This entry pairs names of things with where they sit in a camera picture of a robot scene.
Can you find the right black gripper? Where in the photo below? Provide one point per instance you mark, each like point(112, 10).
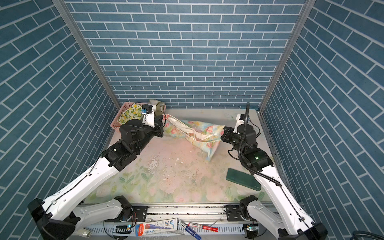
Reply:
point(228, 133)

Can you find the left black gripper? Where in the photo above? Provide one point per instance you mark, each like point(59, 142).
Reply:
point(157, 128)

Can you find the pastel floral skirt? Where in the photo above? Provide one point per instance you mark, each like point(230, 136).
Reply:
point(205, 136)

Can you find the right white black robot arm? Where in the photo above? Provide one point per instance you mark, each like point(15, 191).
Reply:
point(291, 222)

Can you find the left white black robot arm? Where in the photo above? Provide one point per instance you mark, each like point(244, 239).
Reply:
point(60, 215)

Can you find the olive green skirt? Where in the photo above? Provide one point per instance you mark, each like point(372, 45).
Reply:
point(160, 107)

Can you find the lemon print skirt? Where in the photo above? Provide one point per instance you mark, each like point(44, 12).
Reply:
point(133, 112)

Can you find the dark green rectangular block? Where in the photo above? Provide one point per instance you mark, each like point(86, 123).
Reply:
point(243, 179)

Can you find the pink plastic basket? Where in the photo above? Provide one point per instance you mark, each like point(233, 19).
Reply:
point(115, 125)

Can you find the red white marker pen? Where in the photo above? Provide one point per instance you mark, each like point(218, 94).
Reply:
point(204, 227)

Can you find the white red blue box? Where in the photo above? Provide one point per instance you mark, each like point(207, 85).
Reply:
point(156, 227)

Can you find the blue marker pen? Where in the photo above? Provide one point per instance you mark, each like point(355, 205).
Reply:
point(189, 230)

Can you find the beige plastic piece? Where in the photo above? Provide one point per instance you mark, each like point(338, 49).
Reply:
point(85, 233)

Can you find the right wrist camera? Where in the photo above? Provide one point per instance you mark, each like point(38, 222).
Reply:
point(241, 123)

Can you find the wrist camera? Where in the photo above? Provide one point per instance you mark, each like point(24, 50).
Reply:
point(241, 123)
point(148, 115)

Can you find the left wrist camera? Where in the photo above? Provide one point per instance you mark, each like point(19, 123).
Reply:
point(148, 115)

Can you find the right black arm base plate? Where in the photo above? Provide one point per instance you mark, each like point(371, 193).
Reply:
point(237, 213)

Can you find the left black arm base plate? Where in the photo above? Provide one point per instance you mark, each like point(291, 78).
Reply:
point(135, 213)

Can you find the aluminium front rail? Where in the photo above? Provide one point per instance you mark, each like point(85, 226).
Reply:
point(204, 214)

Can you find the left corner aluminium post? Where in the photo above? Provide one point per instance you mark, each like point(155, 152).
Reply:
point(81, 41)

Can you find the corner aluminium post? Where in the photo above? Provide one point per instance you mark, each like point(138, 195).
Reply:
point(81, 41)
point(303, 16)

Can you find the right corner aluminium post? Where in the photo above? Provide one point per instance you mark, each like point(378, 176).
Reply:
point(303, 16)

